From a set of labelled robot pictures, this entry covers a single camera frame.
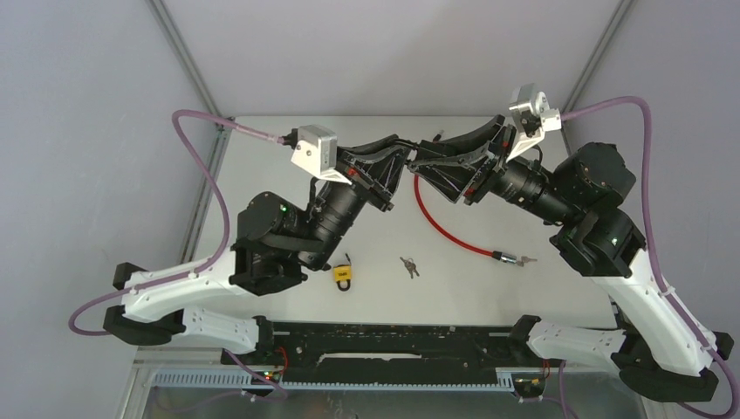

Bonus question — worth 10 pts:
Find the key bunch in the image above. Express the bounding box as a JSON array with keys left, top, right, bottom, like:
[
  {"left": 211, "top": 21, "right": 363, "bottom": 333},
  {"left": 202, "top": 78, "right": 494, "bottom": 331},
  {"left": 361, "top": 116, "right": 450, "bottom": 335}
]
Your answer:
[{"left": 400, "top": 257, "right": 420, "bottom": 278}]

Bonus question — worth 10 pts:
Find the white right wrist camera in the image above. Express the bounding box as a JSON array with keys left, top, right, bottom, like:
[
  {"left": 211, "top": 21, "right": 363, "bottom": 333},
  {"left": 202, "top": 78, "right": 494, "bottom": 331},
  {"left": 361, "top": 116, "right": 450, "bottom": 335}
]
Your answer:
[{"left": 506, "top": 83, "right": 563, "bottom": 162}]

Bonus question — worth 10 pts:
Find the yellow padlock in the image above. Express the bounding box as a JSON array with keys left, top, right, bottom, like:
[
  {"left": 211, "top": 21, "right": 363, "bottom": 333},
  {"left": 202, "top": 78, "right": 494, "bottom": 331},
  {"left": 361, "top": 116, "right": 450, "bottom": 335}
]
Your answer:
[{"left": 332, "top": 253, "right": 353, "bottom": 292}]

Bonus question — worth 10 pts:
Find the silver loose key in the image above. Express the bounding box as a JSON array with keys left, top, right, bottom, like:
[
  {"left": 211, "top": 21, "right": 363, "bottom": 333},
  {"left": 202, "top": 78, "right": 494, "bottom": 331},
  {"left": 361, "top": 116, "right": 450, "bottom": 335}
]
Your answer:
[{"left": 514, "top": 256, "right": 538, "bottom": 267}]

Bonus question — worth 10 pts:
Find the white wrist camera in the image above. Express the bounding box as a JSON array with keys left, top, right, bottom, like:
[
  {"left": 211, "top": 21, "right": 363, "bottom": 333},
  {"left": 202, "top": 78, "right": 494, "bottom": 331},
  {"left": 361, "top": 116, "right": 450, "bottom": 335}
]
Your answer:
[
  {"left": 506, "top": 83, "right": 563, "bottom": 162},
  {"left": 291, "top": 125, "right": 351, "bottom": 184}
]

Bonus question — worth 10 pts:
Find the aluminium frame rail right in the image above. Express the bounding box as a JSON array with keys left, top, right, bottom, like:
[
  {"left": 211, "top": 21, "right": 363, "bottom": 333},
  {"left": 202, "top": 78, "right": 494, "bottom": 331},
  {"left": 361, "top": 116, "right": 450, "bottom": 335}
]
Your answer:
[{"left": 558, "top": 0, "right": 666, "bottom": 419}]

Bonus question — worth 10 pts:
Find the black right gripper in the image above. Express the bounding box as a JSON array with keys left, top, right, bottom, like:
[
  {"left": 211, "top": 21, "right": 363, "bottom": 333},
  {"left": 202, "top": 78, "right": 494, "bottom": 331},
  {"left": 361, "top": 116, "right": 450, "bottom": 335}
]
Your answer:
[{"left": 402, "top": 117, "right": 553, "bottom": 222}]

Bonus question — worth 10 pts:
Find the aluminium frame rail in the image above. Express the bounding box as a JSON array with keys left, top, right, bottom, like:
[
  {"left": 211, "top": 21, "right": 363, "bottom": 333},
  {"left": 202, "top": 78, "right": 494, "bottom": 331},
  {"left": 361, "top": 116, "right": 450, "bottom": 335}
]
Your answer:
[
  {"left": 118, "top": 0, "right": 236, "bottom": 419},
  {"left": 558, "top": 0, "right": 666, "bottom": 419}
]

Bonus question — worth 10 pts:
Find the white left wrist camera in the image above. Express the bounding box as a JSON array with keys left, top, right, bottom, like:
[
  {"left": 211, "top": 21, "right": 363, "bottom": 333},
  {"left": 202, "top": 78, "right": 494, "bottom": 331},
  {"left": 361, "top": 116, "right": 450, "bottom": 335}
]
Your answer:
[{"left": 291, "top": 125, "right": 351, "bottom": 184}]

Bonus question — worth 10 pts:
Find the aluminium frame rail left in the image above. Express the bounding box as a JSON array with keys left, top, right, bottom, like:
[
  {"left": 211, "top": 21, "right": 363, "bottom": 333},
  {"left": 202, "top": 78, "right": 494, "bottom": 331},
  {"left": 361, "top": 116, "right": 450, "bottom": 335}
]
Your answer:
[{"left": 118, "top": 0, "right": 236, "bottom": 419}]

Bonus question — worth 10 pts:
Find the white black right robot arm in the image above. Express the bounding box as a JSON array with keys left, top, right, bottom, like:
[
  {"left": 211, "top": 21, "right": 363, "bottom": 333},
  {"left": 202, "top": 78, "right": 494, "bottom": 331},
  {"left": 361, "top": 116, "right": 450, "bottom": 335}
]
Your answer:
[{"left": 408, "top": 116, "right": 734, "bottom": 403}]

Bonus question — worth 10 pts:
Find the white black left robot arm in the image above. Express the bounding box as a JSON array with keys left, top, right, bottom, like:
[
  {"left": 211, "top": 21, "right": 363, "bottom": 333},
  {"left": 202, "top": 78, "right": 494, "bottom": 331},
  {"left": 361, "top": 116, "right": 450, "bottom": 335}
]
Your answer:
[{"left": 103, "top": 125, "right": 415, "bottom": 364}]

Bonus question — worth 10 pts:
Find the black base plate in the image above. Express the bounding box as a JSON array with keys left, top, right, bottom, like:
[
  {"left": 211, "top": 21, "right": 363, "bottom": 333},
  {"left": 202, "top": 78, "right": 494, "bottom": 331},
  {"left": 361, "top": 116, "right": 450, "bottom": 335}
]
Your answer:
[{"left": 219, "top": 320, "right": 573, "bottom": 391}]

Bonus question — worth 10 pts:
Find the red cable lock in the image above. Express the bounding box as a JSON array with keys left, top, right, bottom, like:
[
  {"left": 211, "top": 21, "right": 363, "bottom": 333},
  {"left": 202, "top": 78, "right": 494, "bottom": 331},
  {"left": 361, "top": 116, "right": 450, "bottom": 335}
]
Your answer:
[{"left": 412, "top": 130, "right": 518, "bottom": 266}]

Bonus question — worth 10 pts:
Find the black padlock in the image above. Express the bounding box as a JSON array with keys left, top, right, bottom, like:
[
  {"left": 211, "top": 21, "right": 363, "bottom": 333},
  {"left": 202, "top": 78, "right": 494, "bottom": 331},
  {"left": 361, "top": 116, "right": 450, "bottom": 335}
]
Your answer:
[{"left": 394, "top": 139, "right": 440, "bottom": 173}]

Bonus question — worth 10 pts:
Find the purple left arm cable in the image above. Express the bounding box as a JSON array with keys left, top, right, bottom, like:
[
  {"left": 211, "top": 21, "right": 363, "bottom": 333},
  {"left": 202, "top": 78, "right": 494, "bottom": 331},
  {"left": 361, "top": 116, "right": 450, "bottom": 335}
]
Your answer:
[{"left": 68, "top": 109, "right": 291, "bottom": 337}]

